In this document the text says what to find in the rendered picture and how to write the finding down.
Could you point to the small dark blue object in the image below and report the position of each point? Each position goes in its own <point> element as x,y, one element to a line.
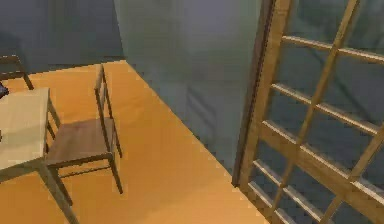
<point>2,90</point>

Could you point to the brown wooden chair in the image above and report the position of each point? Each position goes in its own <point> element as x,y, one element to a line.
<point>13,74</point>
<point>80,140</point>

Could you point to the pale wooden table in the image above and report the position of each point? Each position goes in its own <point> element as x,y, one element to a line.
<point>20,126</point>

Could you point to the wooden framed glass door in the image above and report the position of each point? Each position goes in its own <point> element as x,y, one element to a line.
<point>266,100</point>

